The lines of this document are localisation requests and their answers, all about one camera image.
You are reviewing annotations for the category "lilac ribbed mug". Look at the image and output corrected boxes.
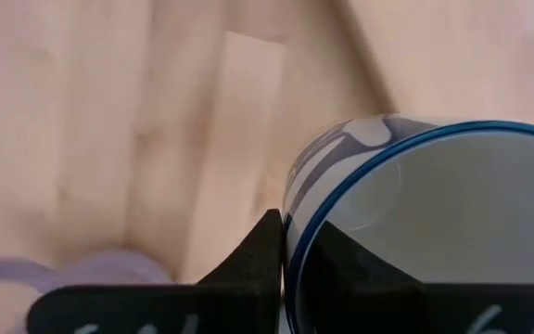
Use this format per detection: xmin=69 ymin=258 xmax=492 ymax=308
xmin=0 ymin=250 xmax=174 ymax=334

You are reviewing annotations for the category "white mug blue leaf pattern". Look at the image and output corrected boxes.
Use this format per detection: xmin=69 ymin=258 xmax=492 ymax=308
xmin=281 ymin=113 xmax=534 ymax=334

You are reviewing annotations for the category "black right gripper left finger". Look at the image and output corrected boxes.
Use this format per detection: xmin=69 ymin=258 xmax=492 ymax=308
xmin=28 ymin=208 xmax=285 ymax=334

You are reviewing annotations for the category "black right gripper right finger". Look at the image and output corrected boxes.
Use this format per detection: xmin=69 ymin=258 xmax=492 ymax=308
xmin=299 ymin=220 xmax=534 ymax=334

